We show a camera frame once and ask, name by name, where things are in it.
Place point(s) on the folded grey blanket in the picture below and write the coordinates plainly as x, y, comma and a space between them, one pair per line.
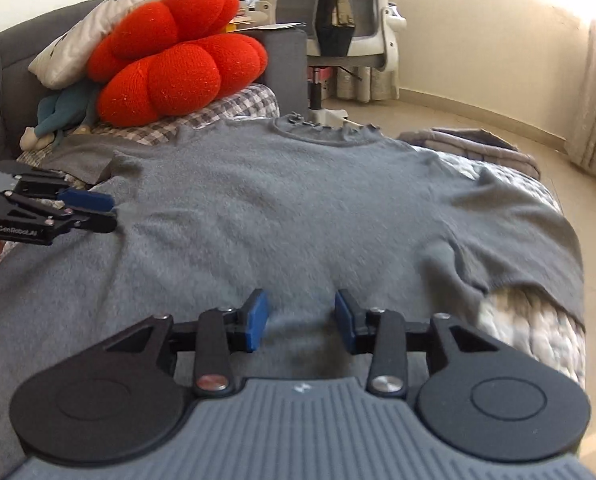
478, 150

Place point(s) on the grey sofa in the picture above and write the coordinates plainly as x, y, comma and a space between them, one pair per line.
13, 70

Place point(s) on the white paper sheet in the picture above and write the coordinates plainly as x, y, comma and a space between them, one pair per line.
278, 25

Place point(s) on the red knotted cushion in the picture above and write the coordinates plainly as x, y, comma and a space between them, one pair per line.
178, 65

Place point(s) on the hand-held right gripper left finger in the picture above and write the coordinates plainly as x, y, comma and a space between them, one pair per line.
257, 320

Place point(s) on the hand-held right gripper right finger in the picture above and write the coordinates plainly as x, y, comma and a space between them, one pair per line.
344, 322

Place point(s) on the blue plush toy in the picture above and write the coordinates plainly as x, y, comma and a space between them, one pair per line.
58, 110

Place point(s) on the white printed pillow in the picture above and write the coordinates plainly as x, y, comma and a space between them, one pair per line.
73, 45

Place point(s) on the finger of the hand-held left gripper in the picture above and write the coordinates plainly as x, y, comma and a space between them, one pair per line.
98, 222
85, 200

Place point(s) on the grey knit sweater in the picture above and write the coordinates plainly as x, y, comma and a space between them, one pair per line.
278, 200

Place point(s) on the white office chair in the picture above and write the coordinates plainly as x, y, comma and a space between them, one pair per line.
358, 15

